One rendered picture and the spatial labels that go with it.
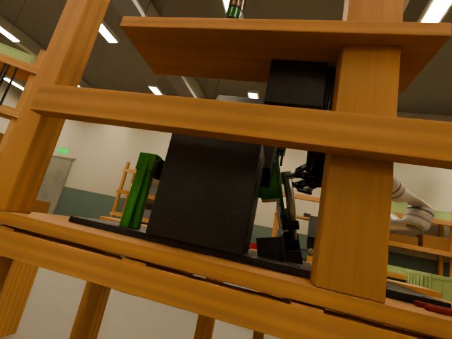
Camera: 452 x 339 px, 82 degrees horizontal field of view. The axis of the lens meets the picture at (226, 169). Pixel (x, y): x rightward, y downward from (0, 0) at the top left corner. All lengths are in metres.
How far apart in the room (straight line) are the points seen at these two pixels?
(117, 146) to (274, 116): 8.19
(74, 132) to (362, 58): 9.57
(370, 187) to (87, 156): 8.93
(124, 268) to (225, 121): 0.45
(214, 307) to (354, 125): 0.52
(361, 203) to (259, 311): 0.33
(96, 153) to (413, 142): 8.80
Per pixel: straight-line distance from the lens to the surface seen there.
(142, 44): 1.01
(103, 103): 0.83
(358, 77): 0.79
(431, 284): 1.57
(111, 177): 8.50
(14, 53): 3.45
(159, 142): 8.01
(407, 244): 6.39
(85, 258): 0.80
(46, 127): 1.05
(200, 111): 0.69
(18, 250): 0.95
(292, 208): 0.94
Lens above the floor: 0.96
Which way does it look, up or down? 13 degrees up
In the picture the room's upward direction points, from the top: 12 degrees clockwise
